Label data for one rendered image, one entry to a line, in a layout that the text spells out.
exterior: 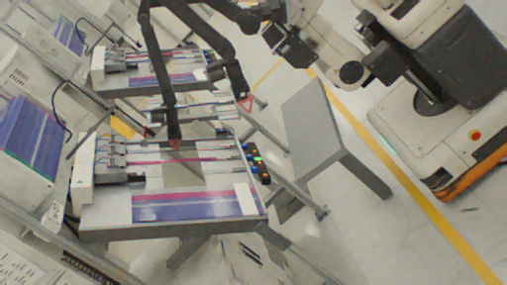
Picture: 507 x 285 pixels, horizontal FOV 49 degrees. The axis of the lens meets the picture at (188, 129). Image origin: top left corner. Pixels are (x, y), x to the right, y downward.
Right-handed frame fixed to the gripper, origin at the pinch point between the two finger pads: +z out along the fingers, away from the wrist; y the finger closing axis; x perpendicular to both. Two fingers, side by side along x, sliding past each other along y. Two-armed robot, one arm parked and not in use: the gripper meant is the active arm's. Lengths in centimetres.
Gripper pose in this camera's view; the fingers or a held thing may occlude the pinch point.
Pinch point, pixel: (175, 148)
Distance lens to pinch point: 260.0
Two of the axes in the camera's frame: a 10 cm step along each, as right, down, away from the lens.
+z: 1.0, 9.0, 4.3
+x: 9.9, -1.3, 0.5
